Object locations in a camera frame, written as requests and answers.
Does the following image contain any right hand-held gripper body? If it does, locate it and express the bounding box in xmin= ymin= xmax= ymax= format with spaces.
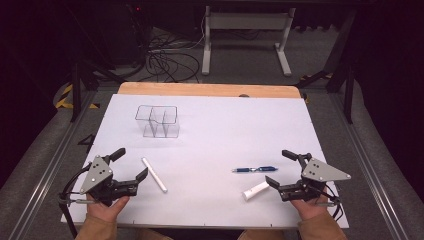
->
xmin=278 ymin=152 xmax=352 ymax=203

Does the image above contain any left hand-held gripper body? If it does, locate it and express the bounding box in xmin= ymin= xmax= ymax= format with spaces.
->
xmin=79 ymin=154 xmax=139 ymax=207

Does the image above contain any long white pen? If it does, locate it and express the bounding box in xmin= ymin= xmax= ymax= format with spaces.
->
xmin=141 ymin=157 xmax=169 ymax=194

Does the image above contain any blue pen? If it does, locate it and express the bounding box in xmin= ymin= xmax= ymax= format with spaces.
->
xmin=231 ymin=165 xmax=279 ymax=174

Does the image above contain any clear plastic organizer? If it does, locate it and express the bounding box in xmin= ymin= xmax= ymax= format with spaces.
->
xmin=134 ymin=104 xmax=181 ymax=139

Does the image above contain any person's left hand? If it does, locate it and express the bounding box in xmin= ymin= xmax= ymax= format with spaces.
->
xmin=85 ymin=194 xmax=131 ymax=224

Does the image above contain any person's right hand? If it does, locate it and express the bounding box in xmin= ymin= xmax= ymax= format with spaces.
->
xmin=289 ymin=186 xmax=334 ymax=222

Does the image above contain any person's right leg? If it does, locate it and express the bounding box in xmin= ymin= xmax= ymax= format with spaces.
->
xmin=237 ymin=229 xmax=284 ymax=240

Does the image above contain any person's leg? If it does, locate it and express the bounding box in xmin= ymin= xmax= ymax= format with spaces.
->
xmin=237 ymin=229 xmax=284 ymax=240
xmin=136 ymin=229 xmax=174 ymax=240

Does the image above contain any person's left leg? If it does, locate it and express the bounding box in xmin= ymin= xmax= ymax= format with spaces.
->
xmin=136 ymin=229 xmax=174 ymax=240

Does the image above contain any white board sheet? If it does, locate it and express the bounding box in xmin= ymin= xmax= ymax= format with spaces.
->
xmin=60 ymin=93 xmax=350 ymax=230

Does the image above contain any wooden table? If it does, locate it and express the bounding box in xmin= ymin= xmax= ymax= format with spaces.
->
xmin=117 ymin=82 xmax=302 ymax=99

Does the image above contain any dark cabinet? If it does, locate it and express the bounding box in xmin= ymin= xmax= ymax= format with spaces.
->
xmin=99 ymin=3 xmax=149 ymax=68

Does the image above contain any white metal stand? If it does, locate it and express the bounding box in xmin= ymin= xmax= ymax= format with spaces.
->
xmin=201 ymin=5 xmax=297 ymax=77

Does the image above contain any black triangular bracket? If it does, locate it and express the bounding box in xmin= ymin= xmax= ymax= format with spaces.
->
xmin=77 ymin=133 xmax=96 ymax=147

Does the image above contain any right hand-held gripper cable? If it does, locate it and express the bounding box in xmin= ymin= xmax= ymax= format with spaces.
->
xmin=313 ymin=184 xmax=345 ymax=223

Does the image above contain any hand-held gripper cable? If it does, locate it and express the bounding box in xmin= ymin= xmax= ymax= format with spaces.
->
xmin=58 ymin=161 xmax=98 ymax=239
xmin=313 ymin=184 xmax=345 ymax=223

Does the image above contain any grey metal floor rail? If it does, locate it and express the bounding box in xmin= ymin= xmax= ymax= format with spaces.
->
xmin=328 ymin=93 xmax=406 ymax=240
xmin=6 ymin=89 xmax=101 ymax=240

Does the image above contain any left hand-held gripper cable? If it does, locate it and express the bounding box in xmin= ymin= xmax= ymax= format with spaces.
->
xmin=58 ymin=161 xmax=98 ymax=239

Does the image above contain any black frame post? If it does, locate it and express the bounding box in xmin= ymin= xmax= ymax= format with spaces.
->
xmin=69 ymin=61 xmax=84 ymax=123
xmin=344 ymin=66 xmax=355 ymax=125

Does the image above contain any bundle of black floor cables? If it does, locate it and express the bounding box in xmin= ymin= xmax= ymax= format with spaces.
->
xmin=143 ymin=24 xmax=206 ymax=84

